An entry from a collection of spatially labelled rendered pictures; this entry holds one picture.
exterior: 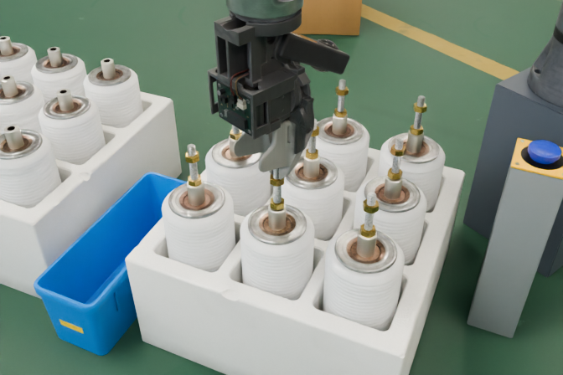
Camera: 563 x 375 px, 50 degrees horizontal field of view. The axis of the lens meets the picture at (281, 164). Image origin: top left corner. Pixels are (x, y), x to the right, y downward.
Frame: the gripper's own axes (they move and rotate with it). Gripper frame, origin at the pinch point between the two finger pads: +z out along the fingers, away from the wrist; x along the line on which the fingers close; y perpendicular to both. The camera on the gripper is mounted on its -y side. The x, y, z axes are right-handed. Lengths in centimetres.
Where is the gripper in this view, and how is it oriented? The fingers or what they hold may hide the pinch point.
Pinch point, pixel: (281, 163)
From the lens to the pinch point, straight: 72.8
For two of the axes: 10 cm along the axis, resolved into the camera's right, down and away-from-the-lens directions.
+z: 0.0, 8.0, 6.0
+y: -7.2, 4.1, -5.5
